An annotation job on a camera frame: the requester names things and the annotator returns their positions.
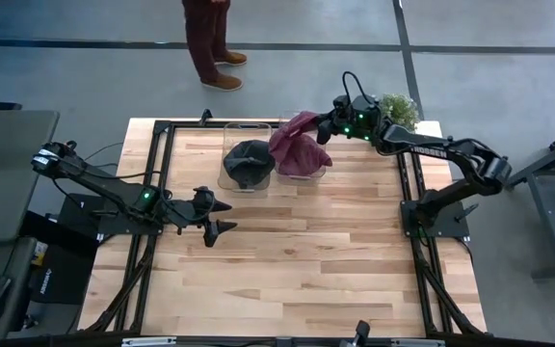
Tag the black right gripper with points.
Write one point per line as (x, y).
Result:
(343, 115)

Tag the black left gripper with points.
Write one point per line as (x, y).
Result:
(195, 212)

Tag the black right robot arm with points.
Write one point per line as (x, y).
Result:
(451, 152)

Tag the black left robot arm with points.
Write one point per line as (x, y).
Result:
(99, 183)

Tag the clear plastic bin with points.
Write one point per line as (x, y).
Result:
(306, 180)
(239, 132)

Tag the small green potted plant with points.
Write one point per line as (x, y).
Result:
(400, 111)

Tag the person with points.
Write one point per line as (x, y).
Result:
(205, 38)

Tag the black box with white logo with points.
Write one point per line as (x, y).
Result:
(60, 279)

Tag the small black device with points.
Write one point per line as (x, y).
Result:
(360, 332)

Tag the grey desk top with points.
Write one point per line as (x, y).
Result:
(3, 183)

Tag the dark grey low desk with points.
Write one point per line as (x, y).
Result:
(17, 308)

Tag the black metal stand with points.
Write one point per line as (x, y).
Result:
(554, 231)

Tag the black metal table frame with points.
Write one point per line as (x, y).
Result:
(195, 124)

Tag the black aluminium rail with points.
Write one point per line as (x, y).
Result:
(229, 343)

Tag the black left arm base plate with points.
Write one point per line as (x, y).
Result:
(77, 217)

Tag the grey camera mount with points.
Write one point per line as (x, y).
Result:
(283, 342)

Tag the silver metal bracket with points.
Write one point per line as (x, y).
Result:
(147, 342)
(417, 343)

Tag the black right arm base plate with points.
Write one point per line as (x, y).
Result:
(451, 230)

